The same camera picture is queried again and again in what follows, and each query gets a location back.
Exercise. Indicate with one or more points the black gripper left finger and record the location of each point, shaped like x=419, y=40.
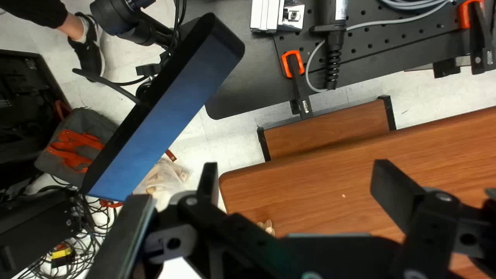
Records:
x=228, y=245

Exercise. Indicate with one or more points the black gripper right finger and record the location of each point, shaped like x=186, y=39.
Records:
x=436, y=225

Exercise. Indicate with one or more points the clear plastic bag of blocks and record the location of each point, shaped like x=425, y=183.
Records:
x=163, y=178

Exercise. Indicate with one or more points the small wooden side table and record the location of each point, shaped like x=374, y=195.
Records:
x=329, y=129

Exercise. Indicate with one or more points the grey orange backpack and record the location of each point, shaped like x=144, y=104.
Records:
x=75, y=144

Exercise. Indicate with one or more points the black monitor with blue screen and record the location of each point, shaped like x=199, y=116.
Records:
x=188, y=81

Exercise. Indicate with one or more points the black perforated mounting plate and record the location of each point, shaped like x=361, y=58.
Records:
x=382, y=50

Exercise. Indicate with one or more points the orange clamp left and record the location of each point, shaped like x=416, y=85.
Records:
x=293, y=70

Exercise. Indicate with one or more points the orange clamp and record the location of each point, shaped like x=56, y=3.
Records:
x=293, y=70
x=472, y=20

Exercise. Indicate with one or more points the orange clamp right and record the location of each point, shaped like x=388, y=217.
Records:
x=472, y=20

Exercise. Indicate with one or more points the black shoe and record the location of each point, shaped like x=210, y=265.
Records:
x=89, y=48

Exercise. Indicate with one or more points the black equipment case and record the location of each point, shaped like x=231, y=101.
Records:
x=31, y=106

